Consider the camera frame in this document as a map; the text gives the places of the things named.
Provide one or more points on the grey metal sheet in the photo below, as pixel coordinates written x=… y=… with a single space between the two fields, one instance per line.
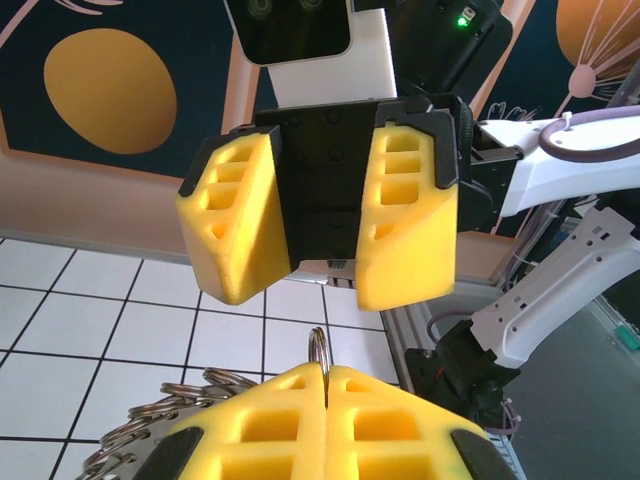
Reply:
x=575 y=425

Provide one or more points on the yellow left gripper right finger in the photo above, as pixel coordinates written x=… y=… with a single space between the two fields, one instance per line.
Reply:
x=390 y=435

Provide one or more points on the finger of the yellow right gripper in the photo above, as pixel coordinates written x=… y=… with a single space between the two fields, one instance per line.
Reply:
x=240 y=250
x=410 y=250

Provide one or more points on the aluminium frame post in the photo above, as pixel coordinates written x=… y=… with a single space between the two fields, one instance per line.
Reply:
x=622 y=85

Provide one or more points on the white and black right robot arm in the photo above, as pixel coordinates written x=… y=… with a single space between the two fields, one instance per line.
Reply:
x=550 y=170

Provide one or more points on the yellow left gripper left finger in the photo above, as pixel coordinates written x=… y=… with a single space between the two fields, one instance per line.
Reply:
x=270 y=430

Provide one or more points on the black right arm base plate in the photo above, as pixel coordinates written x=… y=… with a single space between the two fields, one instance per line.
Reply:
x=422 y=365

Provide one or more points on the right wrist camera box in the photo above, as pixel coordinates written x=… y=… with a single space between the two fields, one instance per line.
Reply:
x=290 y=30

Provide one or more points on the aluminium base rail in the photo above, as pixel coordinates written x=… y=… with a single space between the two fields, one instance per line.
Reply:
x=407 y=325

